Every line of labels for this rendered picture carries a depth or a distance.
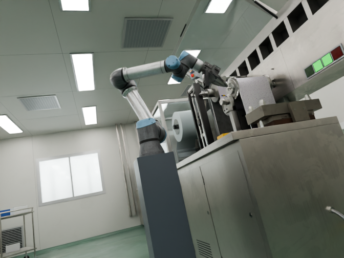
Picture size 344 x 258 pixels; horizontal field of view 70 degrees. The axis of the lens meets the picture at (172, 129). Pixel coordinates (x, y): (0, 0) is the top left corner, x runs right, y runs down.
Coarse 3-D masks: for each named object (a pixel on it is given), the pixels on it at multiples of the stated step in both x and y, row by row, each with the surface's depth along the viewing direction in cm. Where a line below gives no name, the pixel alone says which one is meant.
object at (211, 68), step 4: (204, 64) 157; (208, 64) 160; (204, 68) 159; (208, 68) 160; (212, 68) 158; (216, 68) 160; (220, 68) 159; (200, 72) 158; (208, 72) 158; (212, 72) 157; (216, 72) 159; (212, 76) 157; (212, 80) 160
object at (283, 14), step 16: (288, 0) 151; (304, 0) 141; (320, 0) 139; (288, 16) 154; (304, 16) 150; (272, 32) 168; (288, 32) 154; (256, 48) 184; (272, 48) 178; (240, 64) 206; (256, 64) 196
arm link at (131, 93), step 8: (120, 88) 163; (128, 88) 163; (136, 88) 166; (128, 96) 163; (136, 96) 162; (136, 104) 160; (144, 104) 162; (136, 112) 160; (144, 112) 158; (160, 128) 150; (160, 136) 150
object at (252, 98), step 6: (252, 90) 157; (258, 90) 158; (264, 90) 160; (270, 90) 161; (246, 96) 154; (252, 96) 156; (258, 96) 157; (264, 96) 158; (270, 96) 159; (246, 102) 153; (252, 102) 154; (258, 102) 155; (270, 102) 158; (246, 108) 152; (246, 114) 151
